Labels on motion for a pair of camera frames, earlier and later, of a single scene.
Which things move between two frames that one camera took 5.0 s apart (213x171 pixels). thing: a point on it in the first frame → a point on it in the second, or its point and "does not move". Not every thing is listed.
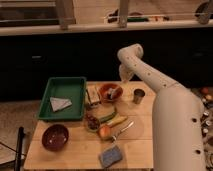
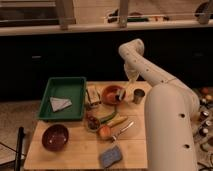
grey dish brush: (110, 91) → (122, 93)
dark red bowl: (54, 137) does not move
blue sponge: (110, 156) does not move
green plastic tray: (72, 88) does not move
